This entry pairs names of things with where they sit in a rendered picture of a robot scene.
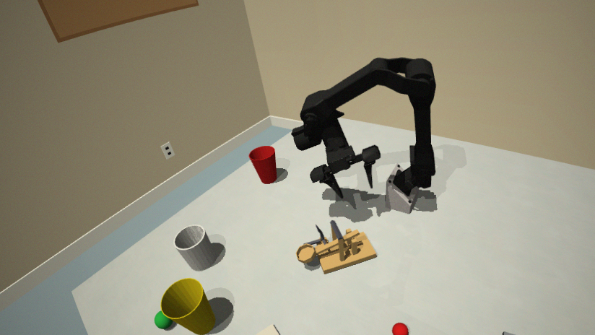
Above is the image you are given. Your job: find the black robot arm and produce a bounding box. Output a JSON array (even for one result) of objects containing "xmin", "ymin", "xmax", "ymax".
[{"xmin": 291, "ymin": 57, "xmax": 436, "ymax": 196}]

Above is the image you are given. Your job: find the red ball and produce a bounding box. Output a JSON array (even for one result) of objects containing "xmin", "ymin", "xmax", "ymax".
[{"xmin": 392, "ymin": 323, "xmax": 409, "ymax": 335}]

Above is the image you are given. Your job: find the olive-yellow open cup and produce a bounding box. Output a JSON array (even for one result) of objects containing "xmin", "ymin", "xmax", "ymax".
[{"xmin": 160, "ymin": 278, "xmax": 215, "ymax": 335}]

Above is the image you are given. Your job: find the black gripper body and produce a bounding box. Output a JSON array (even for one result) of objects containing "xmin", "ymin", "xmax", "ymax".
[{"xmin": 310, "ymin": 135, "xmax": 381, "ymax": 183}]

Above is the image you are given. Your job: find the grey open cylinder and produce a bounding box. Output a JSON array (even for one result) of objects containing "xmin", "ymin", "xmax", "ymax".
[{"xmin": 173, "ymin": 225, "xmax": 217, "ymax": 271}]

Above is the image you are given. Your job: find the green ball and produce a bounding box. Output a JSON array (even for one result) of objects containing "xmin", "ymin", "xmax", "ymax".
[{"xmin": 155, "ymin": 311, "xmax": 173, "ymax": 329}]

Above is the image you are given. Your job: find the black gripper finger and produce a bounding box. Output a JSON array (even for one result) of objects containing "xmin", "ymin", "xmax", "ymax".
[
  {"xmin": 319, "ymin": 173, "xmax": 343, "ymax": 199},
  {"xmin": 364, "ymin": 160, "xmax": 375, "ymax": 188}
]

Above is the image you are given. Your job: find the red plastic cup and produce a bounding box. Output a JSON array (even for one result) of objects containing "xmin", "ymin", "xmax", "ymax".
[{"xmin": 248, "ymin": 146, "xmax": 277, "ymax": 184}]

